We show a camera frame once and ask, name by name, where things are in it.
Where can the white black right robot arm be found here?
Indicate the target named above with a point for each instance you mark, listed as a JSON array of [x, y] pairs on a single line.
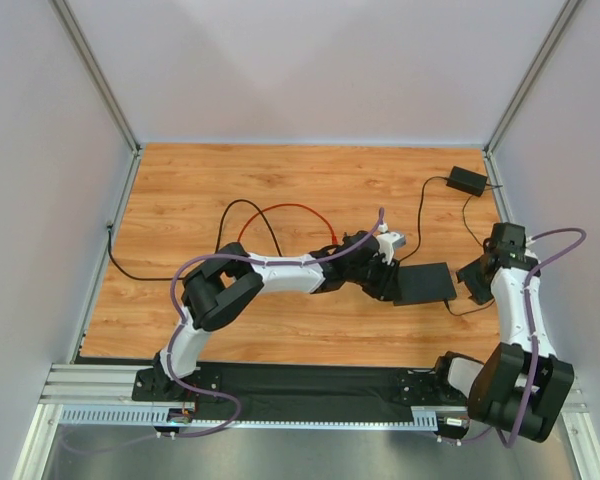
[[522, 387]]

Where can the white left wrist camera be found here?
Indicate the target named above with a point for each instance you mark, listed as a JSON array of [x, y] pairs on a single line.
[[389, 242]]

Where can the black network switch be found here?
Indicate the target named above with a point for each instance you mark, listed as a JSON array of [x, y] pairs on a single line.
[[423, 284]]

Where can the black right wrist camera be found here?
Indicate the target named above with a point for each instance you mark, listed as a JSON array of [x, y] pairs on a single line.
[[507, 245]]

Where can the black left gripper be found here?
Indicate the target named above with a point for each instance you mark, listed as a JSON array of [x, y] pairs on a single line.
[[386, 280]]

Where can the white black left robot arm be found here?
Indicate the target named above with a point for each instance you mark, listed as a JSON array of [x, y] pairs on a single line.
[[211, 291]]

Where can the aluminium front rail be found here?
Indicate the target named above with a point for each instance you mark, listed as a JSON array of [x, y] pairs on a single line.
[[89, 384]]

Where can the left aluminium frame post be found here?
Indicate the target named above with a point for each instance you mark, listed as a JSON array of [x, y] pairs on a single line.
[[68, 20]]

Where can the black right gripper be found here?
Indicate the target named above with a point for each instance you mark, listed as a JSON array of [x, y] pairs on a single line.
[[478, 279]]

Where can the black base mat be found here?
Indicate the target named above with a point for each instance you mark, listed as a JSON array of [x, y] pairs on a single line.
[[304, 393]]

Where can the black power adapter brick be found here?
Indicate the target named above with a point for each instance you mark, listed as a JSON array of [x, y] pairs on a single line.
[[467, 181]]

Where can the right aluminium frame post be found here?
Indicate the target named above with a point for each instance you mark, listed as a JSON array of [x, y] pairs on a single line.
[[568, 11]]

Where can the aluminium frame post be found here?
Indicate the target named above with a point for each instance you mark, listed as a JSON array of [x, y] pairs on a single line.
[[68, 20], [568, 11]]

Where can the slotted grey cable duct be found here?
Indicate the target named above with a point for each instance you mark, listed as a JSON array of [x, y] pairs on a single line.
[[75, 415]]

